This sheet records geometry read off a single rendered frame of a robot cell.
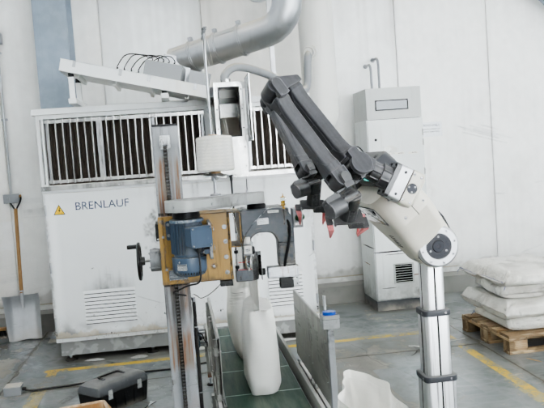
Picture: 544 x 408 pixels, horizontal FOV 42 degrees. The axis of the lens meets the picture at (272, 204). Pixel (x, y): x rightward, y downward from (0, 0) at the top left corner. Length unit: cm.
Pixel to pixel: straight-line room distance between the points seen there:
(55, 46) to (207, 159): 410
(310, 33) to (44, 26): 244
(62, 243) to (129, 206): 62
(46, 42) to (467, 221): 462
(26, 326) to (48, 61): 251
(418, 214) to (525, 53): 577
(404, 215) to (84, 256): 392
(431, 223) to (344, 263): 493
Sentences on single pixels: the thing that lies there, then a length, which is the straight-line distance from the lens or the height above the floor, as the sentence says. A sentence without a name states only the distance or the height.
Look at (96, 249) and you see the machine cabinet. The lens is 608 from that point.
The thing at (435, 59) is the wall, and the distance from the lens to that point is 785.
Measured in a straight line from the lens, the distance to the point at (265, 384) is 369.
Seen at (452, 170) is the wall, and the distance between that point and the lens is 785.
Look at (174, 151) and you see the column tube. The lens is 333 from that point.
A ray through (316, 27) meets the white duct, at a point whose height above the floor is 269.
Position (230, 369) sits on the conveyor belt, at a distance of 421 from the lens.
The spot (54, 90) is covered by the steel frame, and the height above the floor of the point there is 233.
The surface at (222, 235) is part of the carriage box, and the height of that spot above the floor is 123.
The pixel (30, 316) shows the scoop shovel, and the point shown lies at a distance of 732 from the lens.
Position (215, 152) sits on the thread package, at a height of 161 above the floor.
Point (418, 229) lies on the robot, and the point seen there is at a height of 128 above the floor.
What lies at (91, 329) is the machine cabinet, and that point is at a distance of 620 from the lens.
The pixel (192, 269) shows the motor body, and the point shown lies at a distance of 311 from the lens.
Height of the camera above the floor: 157
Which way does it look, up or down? 4 degrees down
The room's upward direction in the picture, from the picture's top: 4 degrees counter-clockwise
